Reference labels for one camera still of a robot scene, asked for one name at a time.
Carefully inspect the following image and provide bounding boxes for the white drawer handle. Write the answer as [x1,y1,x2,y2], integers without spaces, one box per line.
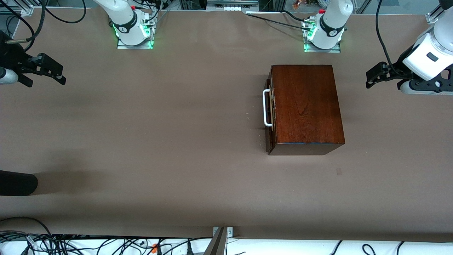
[263,89,274,127]

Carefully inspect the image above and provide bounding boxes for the dark brown wooden cabinet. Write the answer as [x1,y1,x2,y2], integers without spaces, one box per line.
[266,64,345,156]

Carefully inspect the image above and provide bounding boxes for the black ribbed cylinder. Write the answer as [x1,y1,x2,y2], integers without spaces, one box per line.
[0,170,39,197]

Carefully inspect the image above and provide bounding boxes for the grey power strip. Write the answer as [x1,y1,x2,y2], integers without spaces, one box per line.
[206,0,259,12]

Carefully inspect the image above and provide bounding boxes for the grey metal bar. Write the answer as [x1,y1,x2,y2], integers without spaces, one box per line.
[203,227,228,255]

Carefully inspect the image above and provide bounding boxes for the thin black cable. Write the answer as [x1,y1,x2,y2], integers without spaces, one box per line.
[0,3,36,40]

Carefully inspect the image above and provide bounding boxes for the aluminium frame profile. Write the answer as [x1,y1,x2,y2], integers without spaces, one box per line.
[426,0,447,25]
[0,0,34,15]

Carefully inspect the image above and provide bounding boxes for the thick black cable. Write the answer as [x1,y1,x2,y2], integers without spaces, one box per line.
[5,0,46,52]

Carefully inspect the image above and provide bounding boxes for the looping black cable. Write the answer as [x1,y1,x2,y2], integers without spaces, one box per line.
[44,0,87,25]

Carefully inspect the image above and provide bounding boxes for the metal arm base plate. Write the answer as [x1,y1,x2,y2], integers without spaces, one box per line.
[303,41,341,53]
[117,35,154,50]

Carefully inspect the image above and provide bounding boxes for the short black table cable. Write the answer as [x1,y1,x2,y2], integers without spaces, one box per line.
[281,10,309,22]

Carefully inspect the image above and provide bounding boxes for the light wooden handle plate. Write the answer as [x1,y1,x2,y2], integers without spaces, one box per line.
[270,85,276,124]

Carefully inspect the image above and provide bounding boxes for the long black table cable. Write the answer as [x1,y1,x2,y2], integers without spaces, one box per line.
[245,13,314,30]

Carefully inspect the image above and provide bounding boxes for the black arched cable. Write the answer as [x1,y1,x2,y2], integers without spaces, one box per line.
[0,216,53,237]

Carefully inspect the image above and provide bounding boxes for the tangled black cables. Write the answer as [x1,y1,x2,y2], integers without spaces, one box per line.
[0,230,213,255]

